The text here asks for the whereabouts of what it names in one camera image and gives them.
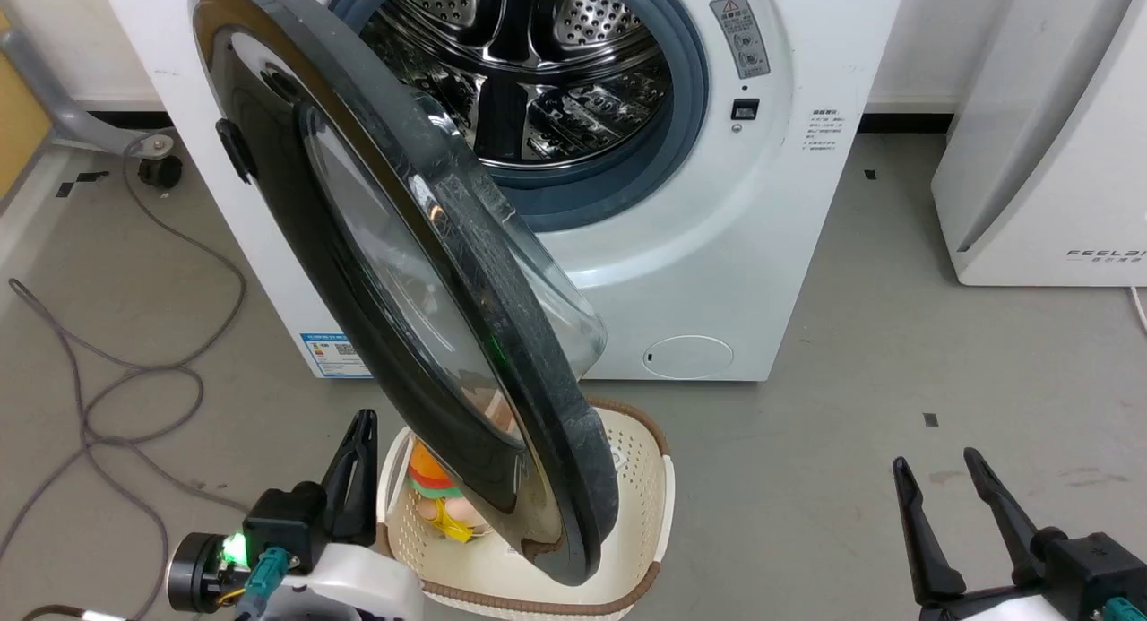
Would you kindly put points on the grey warning label sticker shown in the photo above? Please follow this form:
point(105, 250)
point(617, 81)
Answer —
point(742, 38)

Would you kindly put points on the grey-blue rubber door gasket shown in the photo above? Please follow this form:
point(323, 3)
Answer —
point(688, 92)

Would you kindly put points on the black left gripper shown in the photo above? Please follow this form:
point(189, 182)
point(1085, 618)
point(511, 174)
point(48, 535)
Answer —
point(287, 522)

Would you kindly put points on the cream perforated laundry basket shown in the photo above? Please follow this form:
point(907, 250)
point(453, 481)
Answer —
point(636, 513)

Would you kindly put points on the white appliance with grey lettering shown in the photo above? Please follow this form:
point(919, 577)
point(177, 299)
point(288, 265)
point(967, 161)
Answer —
point(1057, 155)

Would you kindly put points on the round white filter cover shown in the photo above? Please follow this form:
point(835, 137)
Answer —
point(688, 357)

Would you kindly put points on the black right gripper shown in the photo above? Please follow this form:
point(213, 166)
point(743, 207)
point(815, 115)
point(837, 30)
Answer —
point(1102, 576)

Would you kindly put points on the grey chair base with caster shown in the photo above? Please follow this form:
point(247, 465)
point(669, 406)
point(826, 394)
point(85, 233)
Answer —
point(63, 110)

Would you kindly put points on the white front-load washing machine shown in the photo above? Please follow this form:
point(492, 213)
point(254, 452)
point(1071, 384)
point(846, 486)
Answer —
point(762, 245)

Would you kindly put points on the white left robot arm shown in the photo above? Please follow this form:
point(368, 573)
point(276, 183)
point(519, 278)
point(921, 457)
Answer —
point(358, 590)

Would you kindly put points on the blue energy label sticker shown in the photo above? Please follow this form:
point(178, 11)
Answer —
point(332, 357)

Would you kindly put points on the perforated steel washer drum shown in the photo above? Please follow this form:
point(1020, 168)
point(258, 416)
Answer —
point(573, 110)

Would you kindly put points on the colourful toy doll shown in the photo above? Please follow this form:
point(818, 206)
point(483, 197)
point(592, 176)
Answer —
point(430, 479)

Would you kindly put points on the yellow wooden panel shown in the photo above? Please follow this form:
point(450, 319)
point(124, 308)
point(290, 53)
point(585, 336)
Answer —
point(18, 110)

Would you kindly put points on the black caster wheel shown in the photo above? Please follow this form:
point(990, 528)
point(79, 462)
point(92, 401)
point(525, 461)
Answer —
point(161, 171)

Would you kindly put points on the black round glass washer door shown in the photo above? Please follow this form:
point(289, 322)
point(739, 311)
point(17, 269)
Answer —
point(296, 200)

